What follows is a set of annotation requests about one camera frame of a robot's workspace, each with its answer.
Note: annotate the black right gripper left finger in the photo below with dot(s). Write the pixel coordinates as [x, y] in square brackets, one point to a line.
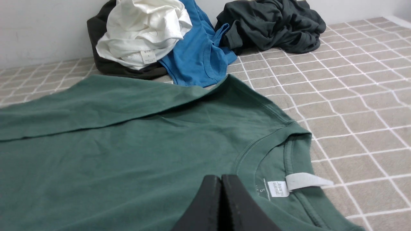
[203, 212]

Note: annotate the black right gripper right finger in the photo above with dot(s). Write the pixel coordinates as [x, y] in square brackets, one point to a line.
[239, 210]

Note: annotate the green long-sleeved shirt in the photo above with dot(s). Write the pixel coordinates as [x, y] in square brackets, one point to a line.
[121, 154]

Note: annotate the blue shirt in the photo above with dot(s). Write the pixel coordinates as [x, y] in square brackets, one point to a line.
[200, 58]

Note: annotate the white crumpled shirt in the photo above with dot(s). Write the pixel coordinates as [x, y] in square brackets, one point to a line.
[141, 32]

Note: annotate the dark grey crumpled shirt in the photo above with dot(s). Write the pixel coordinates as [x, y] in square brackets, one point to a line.
[289, 25]

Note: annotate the beige grid-pattern tablecloth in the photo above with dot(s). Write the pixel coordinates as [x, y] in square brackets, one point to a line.
[352, 94]

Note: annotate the black garment under pile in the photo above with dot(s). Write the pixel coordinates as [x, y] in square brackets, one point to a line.
[97, 27]

